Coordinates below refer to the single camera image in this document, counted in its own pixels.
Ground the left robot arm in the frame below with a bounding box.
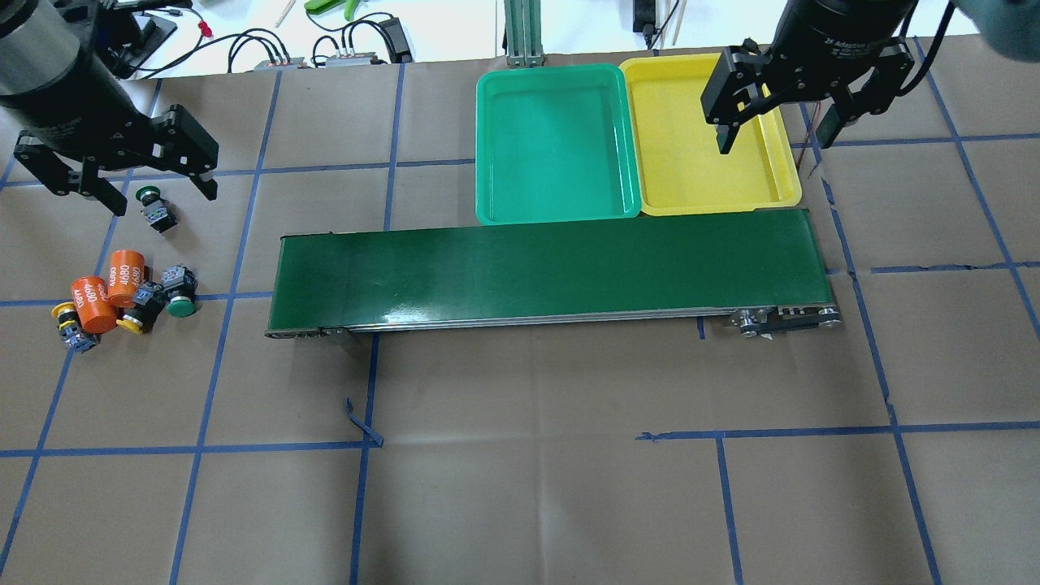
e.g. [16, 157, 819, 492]
[1, 1, 219, 217]

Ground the yellow push button switch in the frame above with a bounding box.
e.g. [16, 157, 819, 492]
[51, 302, 100, 354]
[116, 281, 168, 336]

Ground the orange cylinder upper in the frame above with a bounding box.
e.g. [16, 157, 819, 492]
[106, 249, 146, 310]

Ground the orange cylinder lower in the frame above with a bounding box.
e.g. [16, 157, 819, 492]
[71, 276, 119, 336]

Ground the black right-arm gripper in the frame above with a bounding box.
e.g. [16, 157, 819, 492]
[701, 16, 915, 154]

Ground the yellow plastic tray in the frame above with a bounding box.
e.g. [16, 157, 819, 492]
[620, 54, 803, 217]

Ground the green plastic tray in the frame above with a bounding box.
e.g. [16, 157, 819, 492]
[474, 63, 640, 225]

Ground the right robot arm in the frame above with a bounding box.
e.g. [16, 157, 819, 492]
[701, 1, 1039, 154]

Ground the green conveyor belt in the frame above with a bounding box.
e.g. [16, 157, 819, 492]
[266, 208, 842, 338]

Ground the green push button switch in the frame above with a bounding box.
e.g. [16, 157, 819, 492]
[160, 264, 197, 319]
[135, 185, 179, 233]

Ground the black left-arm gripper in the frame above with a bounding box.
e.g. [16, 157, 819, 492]
[14, 81, 219, 217]

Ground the black power adapter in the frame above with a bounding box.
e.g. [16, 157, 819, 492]
[379, 16, 414, 63]

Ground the green aluminium frame post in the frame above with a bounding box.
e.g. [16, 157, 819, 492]
[504, 0, 545, 69]

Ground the orange cylinder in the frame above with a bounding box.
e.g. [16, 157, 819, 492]
[71, 276, 119, 336]
[106, 249, 146, 310]

